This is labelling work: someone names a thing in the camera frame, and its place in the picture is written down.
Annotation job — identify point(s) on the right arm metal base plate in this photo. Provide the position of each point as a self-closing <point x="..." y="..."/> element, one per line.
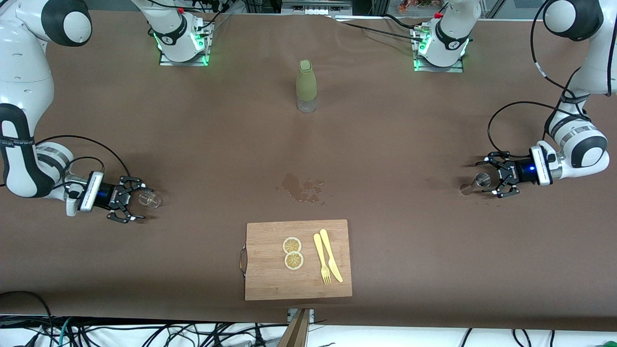
<point x="168" y="62"/>

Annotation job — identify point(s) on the yellow plastic knife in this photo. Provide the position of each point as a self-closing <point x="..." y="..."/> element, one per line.
<point x="329" y="250"/>

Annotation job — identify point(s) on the lemon slice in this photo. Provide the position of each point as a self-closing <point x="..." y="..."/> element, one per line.
<point x="294" y="260"/>
<point x="292" y="245"/>

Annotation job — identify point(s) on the wooden post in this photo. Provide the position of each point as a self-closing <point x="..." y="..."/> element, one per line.
<point x="296" y="335"/>

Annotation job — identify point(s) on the spilled liquid puddle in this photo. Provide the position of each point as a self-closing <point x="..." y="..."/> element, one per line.
<point x="290" y="183"/>

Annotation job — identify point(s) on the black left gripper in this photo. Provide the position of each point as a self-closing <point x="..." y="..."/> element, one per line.
<point x="519" y="172"/>

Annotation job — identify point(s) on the small metal bracket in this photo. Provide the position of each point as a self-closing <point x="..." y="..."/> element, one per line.
<point x="312" y="314"/>

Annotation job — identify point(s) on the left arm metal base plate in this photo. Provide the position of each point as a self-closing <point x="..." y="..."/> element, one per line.
<point x="453" y="69"/>

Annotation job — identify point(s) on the grey power strip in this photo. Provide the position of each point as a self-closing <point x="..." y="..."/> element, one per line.
<point x="315" y="7"/>

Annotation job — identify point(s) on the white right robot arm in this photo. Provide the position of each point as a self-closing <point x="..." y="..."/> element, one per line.
<point x="19" y="62"/>

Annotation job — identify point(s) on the steel double jigger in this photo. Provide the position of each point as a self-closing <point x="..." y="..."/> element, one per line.
<point x="482" y="180"/>

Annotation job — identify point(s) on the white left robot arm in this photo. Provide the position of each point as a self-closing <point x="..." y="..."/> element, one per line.
<point x="593" y="58"/>

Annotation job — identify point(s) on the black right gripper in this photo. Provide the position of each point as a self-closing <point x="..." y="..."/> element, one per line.
<point x="105" y="195"/>

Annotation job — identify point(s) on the green bottle with clear base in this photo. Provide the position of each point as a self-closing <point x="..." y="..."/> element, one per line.
<point x="306" y="82"/>

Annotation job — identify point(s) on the yellow plastic fork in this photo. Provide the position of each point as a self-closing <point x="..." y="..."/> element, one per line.
<point x="319" y="250"/>

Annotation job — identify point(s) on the small clear glass cup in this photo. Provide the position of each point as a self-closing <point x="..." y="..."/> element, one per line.
<point x="150" y="199"/>

